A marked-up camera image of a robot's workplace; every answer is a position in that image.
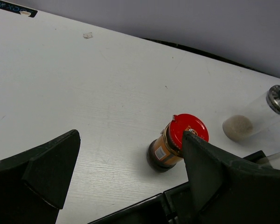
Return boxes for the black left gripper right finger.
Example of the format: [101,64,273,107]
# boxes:
[182,131,280,224]

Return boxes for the clear shaker with steel lid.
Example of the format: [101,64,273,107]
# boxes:
[223,85,280,141]

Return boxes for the red-lid orange sauce jar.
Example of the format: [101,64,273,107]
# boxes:
[147,113,210,172]

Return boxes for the left blue logo sticker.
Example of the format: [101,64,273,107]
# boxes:
[0,0,38,18]

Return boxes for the black three-compartment tray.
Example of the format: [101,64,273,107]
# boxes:
[94,142,266,224]

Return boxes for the small tape scrap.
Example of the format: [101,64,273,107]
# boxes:
[83,32,93,39]

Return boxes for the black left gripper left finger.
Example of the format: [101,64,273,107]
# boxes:
[0,129,81,224]

